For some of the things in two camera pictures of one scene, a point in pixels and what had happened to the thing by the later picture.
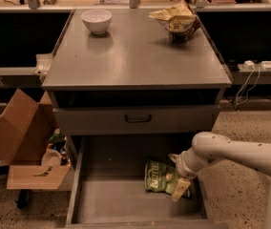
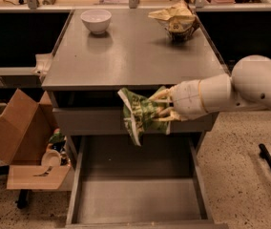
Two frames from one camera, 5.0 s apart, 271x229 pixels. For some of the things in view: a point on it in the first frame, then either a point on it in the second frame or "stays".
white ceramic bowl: x=96 y=20 stays
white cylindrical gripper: x=182 y=167 → x=186 y=98
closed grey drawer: x=135 y=120 stays
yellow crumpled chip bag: x=179 y=19 stays
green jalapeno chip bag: x=160 y=176 → x=138 y=115
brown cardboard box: x=20 y=138 stays
